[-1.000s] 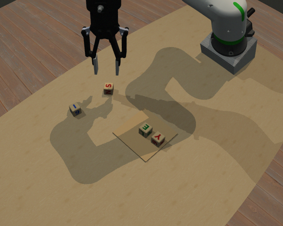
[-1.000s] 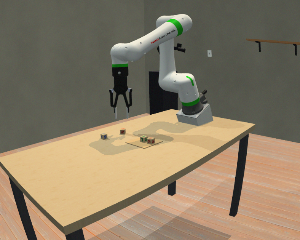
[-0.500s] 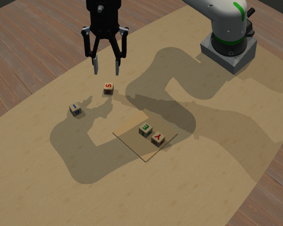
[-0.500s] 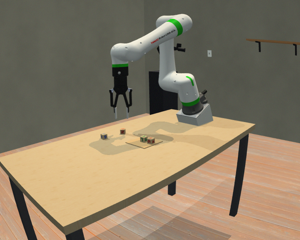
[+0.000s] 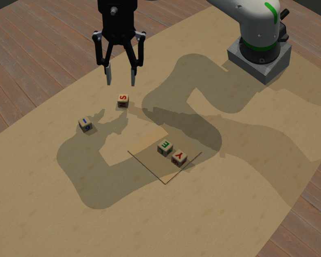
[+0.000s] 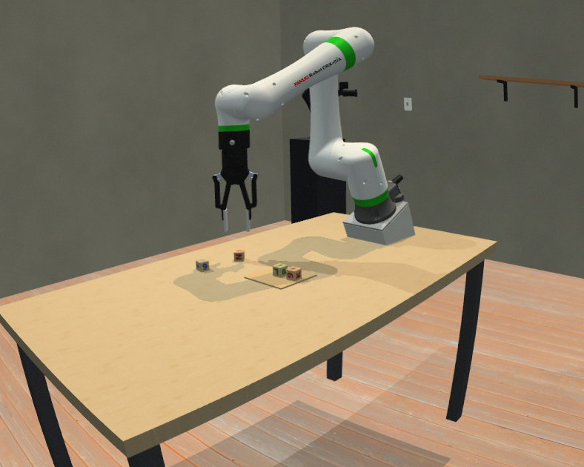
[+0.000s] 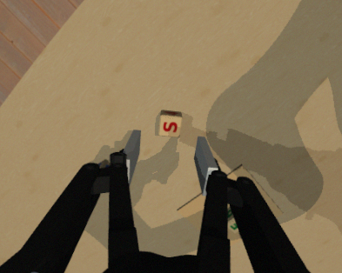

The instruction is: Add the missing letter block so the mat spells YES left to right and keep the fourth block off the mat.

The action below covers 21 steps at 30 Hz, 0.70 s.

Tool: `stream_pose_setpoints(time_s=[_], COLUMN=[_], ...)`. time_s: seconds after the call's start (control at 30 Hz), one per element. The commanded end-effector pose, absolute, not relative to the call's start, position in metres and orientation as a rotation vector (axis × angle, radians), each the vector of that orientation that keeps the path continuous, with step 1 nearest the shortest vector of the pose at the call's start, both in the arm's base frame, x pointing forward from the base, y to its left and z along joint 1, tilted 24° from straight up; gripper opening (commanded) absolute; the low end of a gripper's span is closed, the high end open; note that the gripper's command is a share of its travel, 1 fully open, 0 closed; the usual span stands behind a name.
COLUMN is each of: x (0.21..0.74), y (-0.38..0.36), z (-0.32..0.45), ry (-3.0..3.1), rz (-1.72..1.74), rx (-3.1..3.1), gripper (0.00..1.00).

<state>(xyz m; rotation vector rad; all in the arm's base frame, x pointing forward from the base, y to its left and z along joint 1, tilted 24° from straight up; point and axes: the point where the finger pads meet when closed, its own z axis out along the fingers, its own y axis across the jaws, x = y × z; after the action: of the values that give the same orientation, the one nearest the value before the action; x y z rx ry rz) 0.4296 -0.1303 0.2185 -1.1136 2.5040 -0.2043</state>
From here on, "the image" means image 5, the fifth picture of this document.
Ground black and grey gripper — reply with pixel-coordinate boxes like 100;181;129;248
92;12;146;86

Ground tan square mat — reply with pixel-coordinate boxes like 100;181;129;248
128;122;202;184

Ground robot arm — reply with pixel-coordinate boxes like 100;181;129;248
97;0;289;64

